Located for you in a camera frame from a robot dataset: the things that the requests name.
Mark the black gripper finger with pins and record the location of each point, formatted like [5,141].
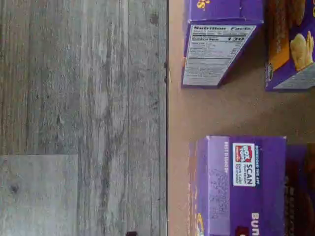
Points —
[131,234]

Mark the purple chocolate bunny grahams box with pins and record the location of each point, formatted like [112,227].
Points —
[246,201]

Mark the wooden shelf board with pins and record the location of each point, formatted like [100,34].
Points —
[221,113]

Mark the purple box green label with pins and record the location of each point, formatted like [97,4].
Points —
[211,56]

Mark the purple box orange patch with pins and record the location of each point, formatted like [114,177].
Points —
[292,49]

